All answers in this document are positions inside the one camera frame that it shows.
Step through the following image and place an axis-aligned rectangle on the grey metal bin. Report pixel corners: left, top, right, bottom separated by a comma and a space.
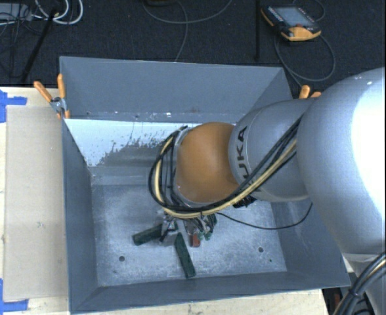
58, 56, 352, 315

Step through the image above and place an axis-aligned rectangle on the pale wood flat board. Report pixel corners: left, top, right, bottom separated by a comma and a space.
3, 105, 70, 303

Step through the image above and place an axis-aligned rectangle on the red-brown flat block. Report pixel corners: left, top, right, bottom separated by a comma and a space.
188, 230, 203, 249

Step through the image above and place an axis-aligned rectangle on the dark green flat block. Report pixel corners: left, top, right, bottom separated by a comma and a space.
174, 232, 198, 280
132, 223, 164, 247

